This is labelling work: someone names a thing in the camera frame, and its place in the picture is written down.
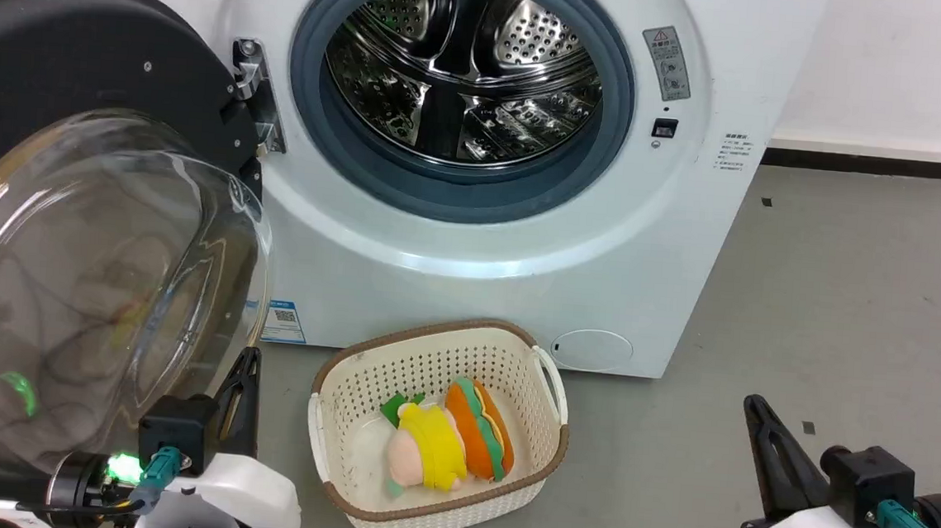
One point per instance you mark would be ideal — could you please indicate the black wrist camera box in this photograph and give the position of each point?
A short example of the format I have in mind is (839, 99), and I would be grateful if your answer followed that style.
(177, 430)
(869, 482)

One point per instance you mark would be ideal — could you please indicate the black wall baseboard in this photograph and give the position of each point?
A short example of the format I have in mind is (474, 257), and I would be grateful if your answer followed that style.
(883, 166)

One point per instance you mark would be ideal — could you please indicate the black door latch slot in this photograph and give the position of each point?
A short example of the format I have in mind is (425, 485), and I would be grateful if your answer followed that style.
(665, 128)

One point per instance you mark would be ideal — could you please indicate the white front-load washing machine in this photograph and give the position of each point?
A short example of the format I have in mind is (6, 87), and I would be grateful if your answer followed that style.
(476, 297)

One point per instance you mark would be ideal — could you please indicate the blue QR code sticker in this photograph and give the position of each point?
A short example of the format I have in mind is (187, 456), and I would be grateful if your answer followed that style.
(284, 321)

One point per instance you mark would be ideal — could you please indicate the yellow pink plush toy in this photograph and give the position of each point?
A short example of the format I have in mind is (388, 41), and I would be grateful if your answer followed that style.
(433, 448)

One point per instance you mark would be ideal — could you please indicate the stainless steel washer drum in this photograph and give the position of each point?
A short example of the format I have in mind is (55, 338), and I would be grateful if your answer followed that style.
(459, 64)

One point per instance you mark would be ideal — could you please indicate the cream perforated laundry basket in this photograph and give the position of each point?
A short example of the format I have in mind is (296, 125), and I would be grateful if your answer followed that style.
(397, 366)

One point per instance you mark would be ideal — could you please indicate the grey warning label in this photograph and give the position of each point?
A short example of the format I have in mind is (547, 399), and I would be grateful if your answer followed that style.
(667, 62)

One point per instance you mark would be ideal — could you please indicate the metal door hinge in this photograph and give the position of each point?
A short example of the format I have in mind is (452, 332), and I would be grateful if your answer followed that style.
(252, 75)

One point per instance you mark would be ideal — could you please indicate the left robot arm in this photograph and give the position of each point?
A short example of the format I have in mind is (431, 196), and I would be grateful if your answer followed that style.
(87, 481)

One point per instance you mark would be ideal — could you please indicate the black round glass washer door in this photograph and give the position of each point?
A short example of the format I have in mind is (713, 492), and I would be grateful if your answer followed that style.
(55, 44)

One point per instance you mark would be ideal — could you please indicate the orange hot dog plush toy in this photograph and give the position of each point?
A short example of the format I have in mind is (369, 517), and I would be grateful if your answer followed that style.
(479, 434)

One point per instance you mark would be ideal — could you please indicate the small printed text sticker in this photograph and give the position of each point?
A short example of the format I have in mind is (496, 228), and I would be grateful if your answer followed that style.
(732, 152)

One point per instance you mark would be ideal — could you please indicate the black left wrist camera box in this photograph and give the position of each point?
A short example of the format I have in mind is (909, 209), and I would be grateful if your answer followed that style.
(177, 430)

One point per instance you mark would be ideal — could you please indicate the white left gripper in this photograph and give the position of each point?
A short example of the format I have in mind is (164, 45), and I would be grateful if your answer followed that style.
(247, 497)

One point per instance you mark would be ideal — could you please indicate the round white filter cover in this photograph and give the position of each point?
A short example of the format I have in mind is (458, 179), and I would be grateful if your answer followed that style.
(593, 350)

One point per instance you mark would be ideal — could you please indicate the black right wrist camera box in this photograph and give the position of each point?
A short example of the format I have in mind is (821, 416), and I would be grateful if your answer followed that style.
(869, 482)

